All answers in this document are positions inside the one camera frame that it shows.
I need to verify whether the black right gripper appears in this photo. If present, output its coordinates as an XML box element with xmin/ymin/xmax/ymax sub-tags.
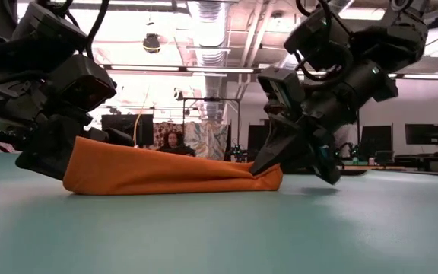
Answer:
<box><xmin>249</xmin><ymin>60</ymin><xmax>399</xmax><ymax>186</ymax></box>

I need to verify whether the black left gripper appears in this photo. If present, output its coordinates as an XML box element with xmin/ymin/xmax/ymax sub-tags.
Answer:
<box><xmin>0</xmin><ymin>72</ymin><xmax>136</xmax><ymax>181</ymax></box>

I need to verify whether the orange cloth napkin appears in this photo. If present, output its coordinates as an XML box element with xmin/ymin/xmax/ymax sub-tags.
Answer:
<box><xmin>62</xmin><ymin>135</ymin><xmax>284</xmax><ymax>196</ymax></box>

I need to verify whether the black cabinet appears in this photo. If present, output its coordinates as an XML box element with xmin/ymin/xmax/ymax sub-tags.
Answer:
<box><xmin>246</xmin><ymin>123</ymin><xmax>271</xmax><ymax>153</ymax></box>

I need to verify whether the large black computer monitor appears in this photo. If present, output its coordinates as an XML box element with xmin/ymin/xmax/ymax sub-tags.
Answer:
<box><xmin>101</xmin><ymin>113</ymin><xmax>154</xmax><ymax>148</ymax></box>

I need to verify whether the person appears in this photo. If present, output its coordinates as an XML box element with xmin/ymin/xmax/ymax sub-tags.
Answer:
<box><xmin>157</xmin><ymin>129</ymin><xmax>197</xmax><ymax>158</ymax></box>

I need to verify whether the patterned cloth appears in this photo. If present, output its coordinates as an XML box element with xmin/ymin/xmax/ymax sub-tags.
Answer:
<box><xmin>152</xmin><ymin>121</ymin><xmax>228</xmax><ymax>161</ymax></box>

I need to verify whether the green table mat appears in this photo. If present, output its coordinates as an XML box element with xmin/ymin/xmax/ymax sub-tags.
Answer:
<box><xmin>0</xmin><ymin>151</ymin><xmax>438</xmax><ymax>274</ymax></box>

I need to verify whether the long ceiling light bar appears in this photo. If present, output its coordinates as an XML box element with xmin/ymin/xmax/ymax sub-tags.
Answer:
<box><xmin>103</xmin><ymin>63</ymin><xmax>438</xmax><ymax>81</ymax></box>

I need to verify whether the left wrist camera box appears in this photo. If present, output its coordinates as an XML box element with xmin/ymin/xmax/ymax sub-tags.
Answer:
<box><xmin>46</xmin><ymin>53</ymin><xmax>118</xmax><ymax>113</ymax></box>

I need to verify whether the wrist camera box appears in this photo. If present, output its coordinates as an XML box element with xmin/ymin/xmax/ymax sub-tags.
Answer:
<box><xmin>46</xmin><ymin>53</ymin><xmax>118</xmax><ymax>113</ymax></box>
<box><xmin>257</xmin><ymin>66</ymin><xmax>307</xmax><ymax>116</ymax></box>

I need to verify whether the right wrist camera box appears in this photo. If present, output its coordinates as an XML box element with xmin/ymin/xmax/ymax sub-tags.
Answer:
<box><xmin>257</xmin><ymin>66</ymin><xmax>307</xmax><ymax>116</ymax></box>

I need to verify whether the black frame stand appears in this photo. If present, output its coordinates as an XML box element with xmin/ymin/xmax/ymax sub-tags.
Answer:
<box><xmin>182</xmin><ymin>97</ymin><xmax>241</xmax><ymax>161</ymax></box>

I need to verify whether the black dome ceiling camera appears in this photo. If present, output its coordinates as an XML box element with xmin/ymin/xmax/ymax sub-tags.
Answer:
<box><xmin>142</xmin><ymin>33</ymin><xmax>162</xmax><ymax>54</ymax></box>

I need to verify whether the silver ventilation duct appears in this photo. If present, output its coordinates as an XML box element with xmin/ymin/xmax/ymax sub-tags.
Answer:
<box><xmin>186</xmin><ymin>0</ymin><xmax>230</xmax><ymax>121</ymax></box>

